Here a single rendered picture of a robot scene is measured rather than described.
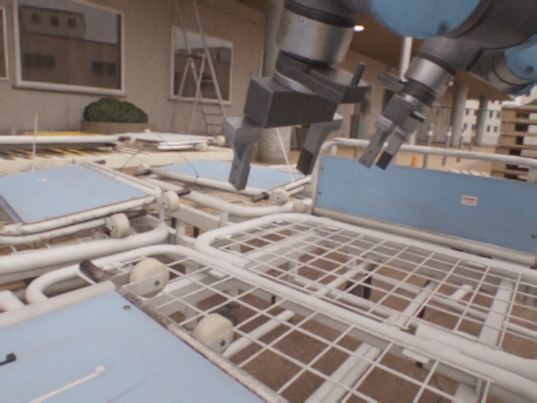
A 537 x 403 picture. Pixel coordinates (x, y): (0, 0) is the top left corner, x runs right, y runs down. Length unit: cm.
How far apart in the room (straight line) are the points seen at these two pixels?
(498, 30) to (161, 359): 49
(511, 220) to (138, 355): 102
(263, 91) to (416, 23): 20
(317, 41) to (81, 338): 44
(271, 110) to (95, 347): 35
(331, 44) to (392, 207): 88
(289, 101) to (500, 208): 85
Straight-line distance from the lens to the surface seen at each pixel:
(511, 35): 47
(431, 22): 36
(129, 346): 49
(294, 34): 47
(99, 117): 578
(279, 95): 47
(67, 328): 53
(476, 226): 123
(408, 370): 152
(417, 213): 126
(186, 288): 91
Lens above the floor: 84
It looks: 13 degrees down
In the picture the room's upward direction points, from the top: 4 degrees clockwise
